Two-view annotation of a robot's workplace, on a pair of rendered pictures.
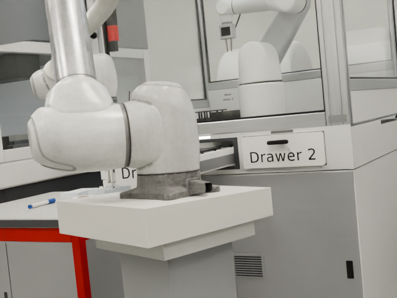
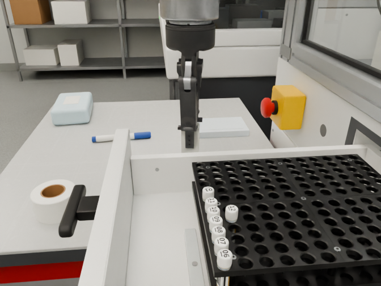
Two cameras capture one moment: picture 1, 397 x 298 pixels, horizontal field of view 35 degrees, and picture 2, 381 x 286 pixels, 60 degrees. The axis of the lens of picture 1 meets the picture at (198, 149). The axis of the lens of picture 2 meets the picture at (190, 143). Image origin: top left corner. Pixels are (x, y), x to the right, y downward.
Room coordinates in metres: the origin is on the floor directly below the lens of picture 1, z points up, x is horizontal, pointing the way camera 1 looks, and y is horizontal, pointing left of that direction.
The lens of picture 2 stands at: (1.90, -0.12, 1.11)
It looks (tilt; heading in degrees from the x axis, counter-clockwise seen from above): 27 degrees down; 55
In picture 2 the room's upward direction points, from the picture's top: straight up
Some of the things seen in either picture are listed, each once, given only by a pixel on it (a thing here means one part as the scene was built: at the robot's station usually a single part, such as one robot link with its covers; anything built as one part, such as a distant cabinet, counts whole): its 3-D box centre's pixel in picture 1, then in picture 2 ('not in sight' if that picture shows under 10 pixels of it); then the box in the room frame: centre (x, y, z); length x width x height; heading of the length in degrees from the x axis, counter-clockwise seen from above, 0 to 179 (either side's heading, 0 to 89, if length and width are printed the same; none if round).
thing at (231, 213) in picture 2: not in sight; (230, 226); (2.08, 0.07, 0.89); 0.01 x 0.01 x 0.05
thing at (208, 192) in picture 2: not in sight; (207, 206); (2.08, 0.11, 0.89); 0.01 x 0.01 x 0.05
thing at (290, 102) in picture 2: not in sight; (284, 106); (2.42, 0.29, 0.88); 0.07 x 0.05 x 0.07; 61
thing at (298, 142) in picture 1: (282, 150); not in sight; (2.12, -0.28, 0.87); 0.29 x 0.02 x 0.11; 61
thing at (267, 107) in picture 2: not in sight; (269, 107); (2.39, 0.31, 0.88); 0.04 x 0.03 x 0.04; 61
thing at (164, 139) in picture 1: (160, 126); not in sight; (1.53, 0.09, 1.00); 0.18 x 0.16 x 0.22; 107
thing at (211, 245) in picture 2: not in sight; (209, 206); (2.08, 0.10, 0.90); 0.18 x 0.02 x 0.01; 61
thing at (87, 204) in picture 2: not in sight; (85, 207); (1.97, 0.16, 0.91); 0.07 x 0.04 x 0.01; 61
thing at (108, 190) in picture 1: (110, 193); not in sight; (2.17, 0.32, 0.78); 0.12 x 0.08 x 0.04; 141
